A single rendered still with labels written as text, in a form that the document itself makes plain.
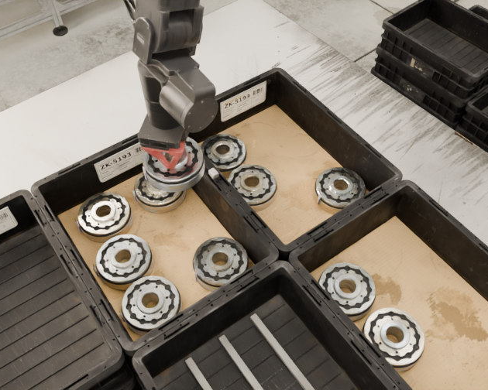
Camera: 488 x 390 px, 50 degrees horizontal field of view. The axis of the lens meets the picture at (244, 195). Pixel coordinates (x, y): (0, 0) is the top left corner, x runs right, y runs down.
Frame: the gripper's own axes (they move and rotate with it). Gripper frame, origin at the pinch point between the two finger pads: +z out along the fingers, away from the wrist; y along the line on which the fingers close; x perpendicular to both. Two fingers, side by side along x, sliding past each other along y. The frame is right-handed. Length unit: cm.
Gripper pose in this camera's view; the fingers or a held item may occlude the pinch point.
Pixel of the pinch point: (173, 153)
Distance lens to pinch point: 88.2
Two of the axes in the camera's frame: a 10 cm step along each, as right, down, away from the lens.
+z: 0.0, 5.7, 8.2
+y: 2.1, -8.0, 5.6
